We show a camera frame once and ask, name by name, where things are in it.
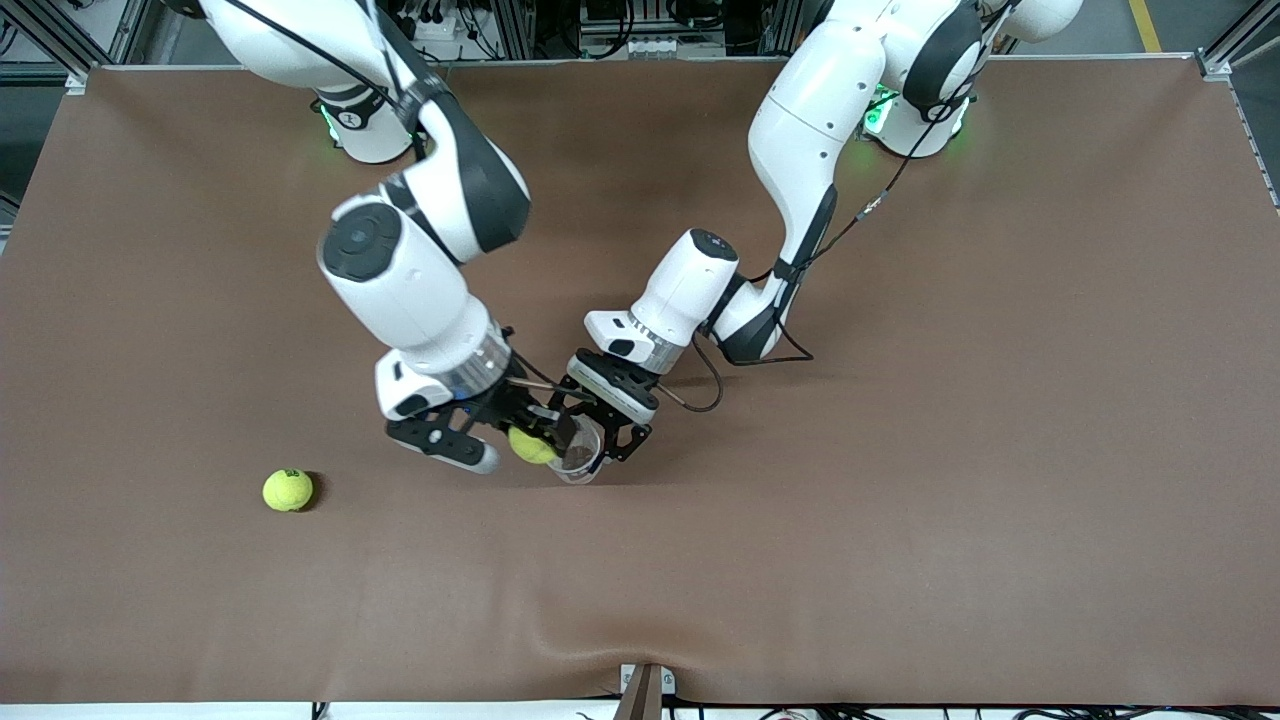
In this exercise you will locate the brown camera pole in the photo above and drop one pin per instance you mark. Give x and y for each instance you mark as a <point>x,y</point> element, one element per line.
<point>640,700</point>

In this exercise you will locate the aluminium frame post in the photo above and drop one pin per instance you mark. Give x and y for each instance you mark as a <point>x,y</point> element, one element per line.
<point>130,30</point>
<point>512,25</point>
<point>785,25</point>

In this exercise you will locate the white power strip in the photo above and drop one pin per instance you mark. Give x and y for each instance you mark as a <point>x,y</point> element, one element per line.
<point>440,28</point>

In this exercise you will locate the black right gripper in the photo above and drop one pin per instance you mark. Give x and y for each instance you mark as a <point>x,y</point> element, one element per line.
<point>503,401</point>

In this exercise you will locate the silver electronics rack unit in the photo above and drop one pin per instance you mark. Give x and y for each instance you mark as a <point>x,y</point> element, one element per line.
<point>650,30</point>

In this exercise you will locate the yellow tennis ball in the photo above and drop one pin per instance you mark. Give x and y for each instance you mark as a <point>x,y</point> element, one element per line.
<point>530,450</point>
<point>288,490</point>

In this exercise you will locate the grey metal side panel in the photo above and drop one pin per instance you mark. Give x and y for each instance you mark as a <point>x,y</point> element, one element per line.
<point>1262,110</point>

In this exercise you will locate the clear tennis ball can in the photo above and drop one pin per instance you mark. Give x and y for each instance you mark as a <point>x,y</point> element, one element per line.
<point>580,470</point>

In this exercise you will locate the aluminium frame corner profile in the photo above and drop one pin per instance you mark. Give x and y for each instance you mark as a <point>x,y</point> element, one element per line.
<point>1212,62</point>

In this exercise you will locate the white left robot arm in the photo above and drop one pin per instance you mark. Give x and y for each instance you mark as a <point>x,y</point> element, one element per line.
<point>810,110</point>

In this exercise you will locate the brown table cover mat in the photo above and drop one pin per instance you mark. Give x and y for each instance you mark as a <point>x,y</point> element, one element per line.
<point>1000,450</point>

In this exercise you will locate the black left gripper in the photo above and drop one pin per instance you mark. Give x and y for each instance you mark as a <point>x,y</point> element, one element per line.
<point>629,437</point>

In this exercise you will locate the metal clamp bracket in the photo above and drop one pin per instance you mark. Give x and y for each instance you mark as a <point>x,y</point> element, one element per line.
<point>668,682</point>

